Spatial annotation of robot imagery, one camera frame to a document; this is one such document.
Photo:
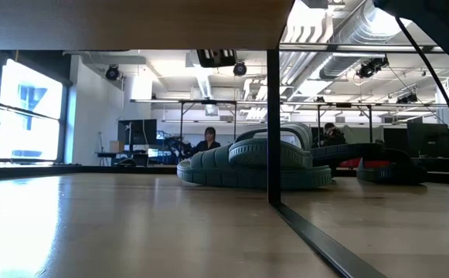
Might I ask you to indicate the green slide sandal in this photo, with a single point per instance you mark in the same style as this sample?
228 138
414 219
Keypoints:
262 154
216 170

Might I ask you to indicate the black slide sandal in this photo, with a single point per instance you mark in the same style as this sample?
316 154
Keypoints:
398 170

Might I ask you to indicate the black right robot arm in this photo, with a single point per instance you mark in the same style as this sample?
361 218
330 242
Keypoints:
440 23

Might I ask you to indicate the person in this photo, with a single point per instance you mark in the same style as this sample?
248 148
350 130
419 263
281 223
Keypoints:
207 143
330 136

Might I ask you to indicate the round black ceiling device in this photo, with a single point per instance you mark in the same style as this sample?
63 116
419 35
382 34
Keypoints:
112 72
239 68

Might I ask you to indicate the black computer monitor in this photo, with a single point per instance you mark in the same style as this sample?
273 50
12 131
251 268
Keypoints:
137 132

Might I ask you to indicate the background office desk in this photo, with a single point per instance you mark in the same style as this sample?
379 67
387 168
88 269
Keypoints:
121 154

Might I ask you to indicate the cardboard box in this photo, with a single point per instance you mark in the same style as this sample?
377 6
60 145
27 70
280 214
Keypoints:
116 146

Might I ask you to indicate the dark background monitor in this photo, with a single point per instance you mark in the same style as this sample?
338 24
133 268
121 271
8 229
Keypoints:
430 139

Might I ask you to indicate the black background rig frame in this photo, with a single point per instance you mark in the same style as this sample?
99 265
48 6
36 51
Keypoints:
208 102

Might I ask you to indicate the black aluminium table frame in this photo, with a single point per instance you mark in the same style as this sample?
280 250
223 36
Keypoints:
92 169

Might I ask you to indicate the black ceiling camera cluster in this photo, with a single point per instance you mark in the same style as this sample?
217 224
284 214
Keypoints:
371 67

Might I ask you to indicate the silver ventilation duct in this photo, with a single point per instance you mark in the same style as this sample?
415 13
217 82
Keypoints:
363 27

